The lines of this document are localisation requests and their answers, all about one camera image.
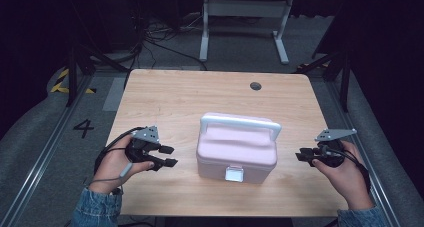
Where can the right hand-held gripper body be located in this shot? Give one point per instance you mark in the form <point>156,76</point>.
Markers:
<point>333,134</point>

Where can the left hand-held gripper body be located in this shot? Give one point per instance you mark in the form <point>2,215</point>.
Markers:
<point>145,135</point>

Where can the person's left hand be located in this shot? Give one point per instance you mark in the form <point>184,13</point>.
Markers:
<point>111,167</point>

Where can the person's right hand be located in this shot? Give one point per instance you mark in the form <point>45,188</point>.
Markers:
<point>350,182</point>

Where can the black metal stand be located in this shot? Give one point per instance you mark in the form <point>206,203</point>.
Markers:
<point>71,77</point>
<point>345,83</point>

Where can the metal floor rail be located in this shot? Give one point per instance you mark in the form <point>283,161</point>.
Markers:
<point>373,177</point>
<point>40,160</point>

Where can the white desk frame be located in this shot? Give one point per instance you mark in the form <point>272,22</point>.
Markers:
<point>245,8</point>

